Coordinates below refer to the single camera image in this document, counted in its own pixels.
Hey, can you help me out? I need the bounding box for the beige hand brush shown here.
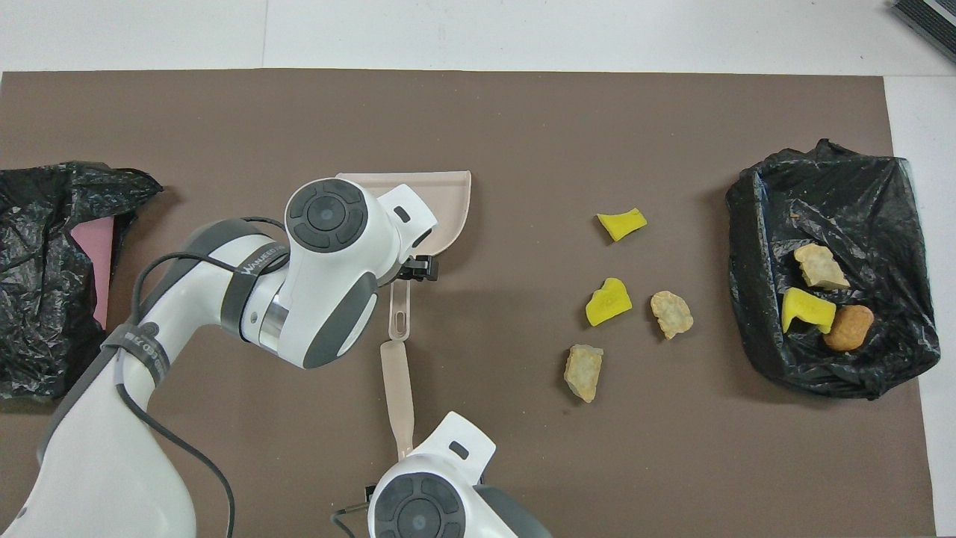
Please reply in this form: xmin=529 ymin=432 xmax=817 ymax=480
xmin=379 ymin=339 xmax=417 ymax=461

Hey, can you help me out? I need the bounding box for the black bag lined bin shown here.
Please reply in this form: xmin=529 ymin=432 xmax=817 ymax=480
xmin=725 ymin=138 xmax=942 ymax=401

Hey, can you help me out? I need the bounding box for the crumpled black trash bag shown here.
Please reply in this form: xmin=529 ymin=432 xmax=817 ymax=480
xmin=0 ymin=161 xmax=164 ymax=404

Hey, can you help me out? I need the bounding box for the brown foam nugget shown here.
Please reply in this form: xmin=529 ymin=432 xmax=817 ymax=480
xmin=823 ymin=304 xmax=875 ymax=353

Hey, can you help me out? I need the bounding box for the yellow sponge piece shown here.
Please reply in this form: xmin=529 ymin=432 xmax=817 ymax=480
xmin=585 ymin=277 xmax=633 ymax=328
xmin=781 ymin=288 xmax=837 ymax=335
xmin=596 ymin=208 xmax=648 ymax=242

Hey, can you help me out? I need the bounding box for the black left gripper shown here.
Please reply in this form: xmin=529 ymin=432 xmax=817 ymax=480
xmin=396 ymin=254 xmax=438 ymax=284

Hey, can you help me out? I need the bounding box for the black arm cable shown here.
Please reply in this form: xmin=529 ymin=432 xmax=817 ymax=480
xmin=330 ymin=502 xmax=376 ymax=538
xmin=112 ymin=215 xmax=292 ymax=538

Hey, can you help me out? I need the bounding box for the brown table mat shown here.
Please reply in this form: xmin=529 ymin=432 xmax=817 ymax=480
xmin=0 ymin=69 xmax=937 ymax=538

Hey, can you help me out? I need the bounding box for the dark ribbed device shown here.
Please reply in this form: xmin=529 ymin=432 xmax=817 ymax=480
xmin=890 ymin=0 xmax=956 ymax=64

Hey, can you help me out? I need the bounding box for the pale foam chunk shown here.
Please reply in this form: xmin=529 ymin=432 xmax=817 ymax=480
xmin=793 ymin=243 xmax=851 ymax=291
xmin=563 ymin=344 xmax=604 ymax=404

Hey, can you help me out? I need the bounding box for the beige plastic dustpan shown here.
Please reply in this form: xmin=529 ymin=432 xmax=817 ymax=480
xmin=334 ymin=170 xmax=473 ymax=343

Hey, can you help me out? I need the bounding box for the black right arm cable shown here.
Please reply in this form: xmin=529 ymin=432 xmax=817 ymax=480
xmin=330 ymin=502 xmax=376 ymax=538

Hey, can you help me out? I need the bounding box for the pink bin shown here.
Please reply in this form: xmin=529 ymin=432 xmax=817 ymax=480
xmin=70 ymin=217 xmax=115 ymax=331

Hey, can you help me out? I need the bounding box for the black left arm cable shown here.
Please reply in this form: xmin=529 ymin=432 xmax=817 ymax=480
xmin=112 ymin=215 xmax=292 ymax=538

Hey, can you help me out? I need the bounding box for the tan foam chunk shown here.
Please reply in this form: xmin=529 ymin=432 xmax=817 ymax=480
xmin=650 ymin=291 xmax=695 ymax=341

